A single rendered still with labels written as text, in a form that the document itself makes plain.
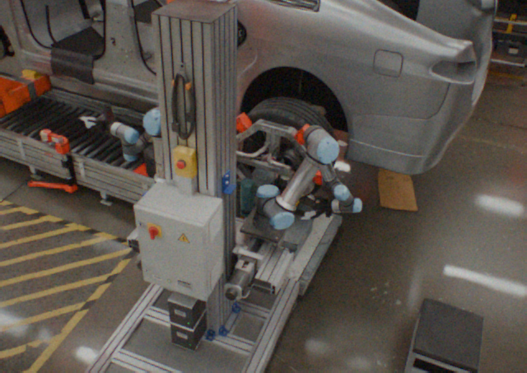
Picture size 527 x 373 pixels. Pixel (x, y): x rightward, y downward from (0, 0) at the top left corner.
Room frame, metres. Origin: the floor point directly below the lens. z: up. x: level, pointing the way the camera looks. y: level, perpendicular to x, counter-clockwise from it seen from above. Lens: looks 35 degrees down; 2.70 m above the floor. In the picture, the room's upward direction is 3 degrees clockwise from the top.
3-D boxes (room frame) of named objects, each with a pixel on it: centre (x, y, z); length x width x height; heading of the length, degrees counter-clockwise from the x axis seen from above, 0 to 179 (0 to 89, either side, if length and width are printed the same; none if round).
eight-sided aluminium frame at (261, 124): (2.69, -0.06, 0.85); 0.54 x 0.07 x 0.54; 66
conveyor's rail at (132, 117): (4.16, 1.28, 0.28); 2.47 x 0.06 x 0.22; 66
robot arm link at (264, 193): (2.16, -0.03, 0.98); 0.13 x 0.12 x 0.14; 25
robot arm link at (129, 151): (2.39, 0.73, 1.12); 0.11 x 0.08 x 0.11; 146
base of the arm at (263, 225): (2.17, -0.03, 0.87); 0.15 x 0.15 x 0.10
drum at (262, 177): (2.63, -0.03, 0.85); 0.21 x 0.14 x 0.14; 156
